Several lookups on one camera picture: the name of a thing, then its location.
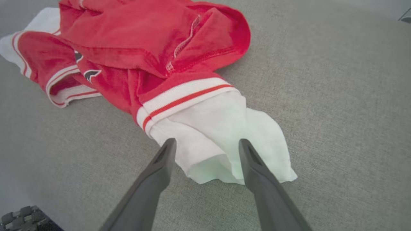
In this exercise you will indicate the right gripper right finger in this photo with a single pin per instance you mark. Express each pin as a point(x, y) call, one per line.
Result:
point(266, 199)

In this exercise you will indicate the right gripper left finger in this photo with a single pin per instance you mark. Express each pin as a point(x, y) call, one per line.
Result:
point(151, 192)

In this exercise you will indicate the red and white jersey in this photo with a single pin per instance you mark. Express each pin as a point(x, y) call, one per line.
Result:
point(128, 38)

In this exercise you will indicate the dark grey woven basket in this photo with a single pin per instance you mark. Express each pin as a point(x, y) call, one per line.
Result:
point(22, 219)

